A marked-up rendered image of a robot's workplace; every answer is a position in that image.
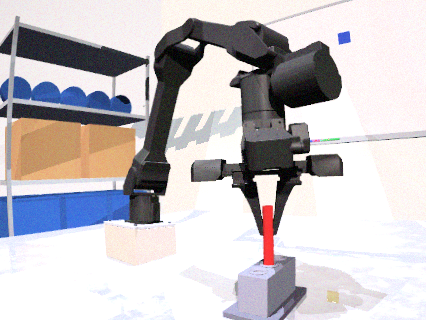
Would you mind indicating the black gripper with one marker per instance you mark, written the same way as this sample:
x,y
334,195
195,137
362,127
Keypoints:
x,y
321,165

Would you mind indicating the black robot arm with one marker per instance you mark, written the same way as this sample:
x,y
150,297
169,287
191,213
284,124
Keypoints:
x,y
295,79

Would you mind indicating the red peg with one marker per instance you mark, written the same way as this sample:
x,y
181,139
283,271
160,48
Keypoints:
x,y
268,239

